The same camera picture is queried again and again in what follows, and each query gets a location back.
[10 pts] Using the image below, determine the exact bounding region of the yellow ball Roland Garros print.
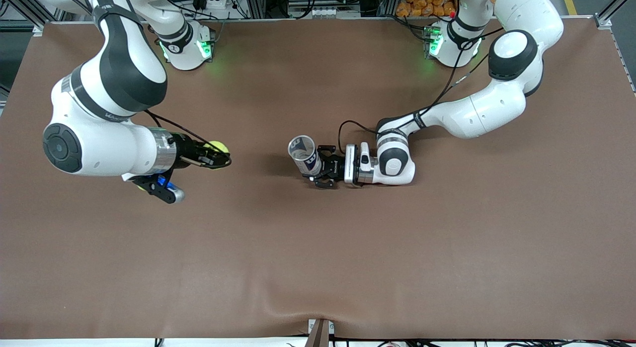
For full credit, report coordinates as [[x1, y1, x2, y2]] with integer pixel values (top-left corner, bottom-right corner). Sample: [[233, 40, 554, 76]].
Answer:
[[203, 141, 231, 170]]

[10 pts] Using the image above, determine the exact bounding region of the white blue tennis ball can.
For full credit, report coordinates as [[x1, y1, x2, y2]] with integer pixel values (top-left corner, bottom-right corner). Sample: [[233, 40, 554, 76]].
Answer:
[[288, 135, 322, 177]]

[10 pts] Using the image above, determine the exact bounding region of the brown table mat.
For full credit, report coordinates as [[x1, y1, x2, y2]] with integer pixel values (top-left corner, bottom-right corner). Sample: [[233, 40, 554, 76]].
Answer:
[[0, 16, 636, 340]]

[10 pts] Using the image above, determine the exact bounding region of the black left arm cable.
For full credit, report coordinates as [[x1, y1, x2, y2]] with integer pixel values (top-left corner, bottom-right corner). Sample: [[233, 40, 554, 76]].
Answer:
[[338, 26, 505, 156]]

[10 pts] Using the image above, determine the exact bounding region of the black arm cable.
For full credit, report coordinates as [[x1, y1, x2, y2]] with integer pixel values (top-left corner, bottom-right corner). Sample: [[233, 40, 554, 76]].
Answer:
[[50, 0, 233, 168], [338, 26, 505, 156]]

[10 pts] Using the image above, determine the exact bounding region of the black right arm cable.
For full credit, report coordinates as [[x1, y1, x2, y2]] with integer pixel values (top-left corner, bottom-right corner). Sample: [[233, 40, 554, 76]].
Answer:
[[50, 0, 233, 168]]

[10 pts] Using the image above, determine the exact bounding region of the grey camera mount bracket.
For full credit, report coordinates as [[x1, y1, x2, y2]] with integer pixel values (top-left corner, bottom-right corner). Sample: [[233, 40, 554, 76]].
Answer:
[[304, 318, 335, 347]]

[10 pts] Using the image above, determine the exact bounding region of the aluminium corner frame beam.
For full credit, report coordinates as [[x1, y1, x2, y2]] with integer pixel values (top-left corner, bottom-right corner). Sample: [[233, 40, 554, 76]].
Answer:
[[0, 0, 50, 37], [594, 0, 636, 29]]

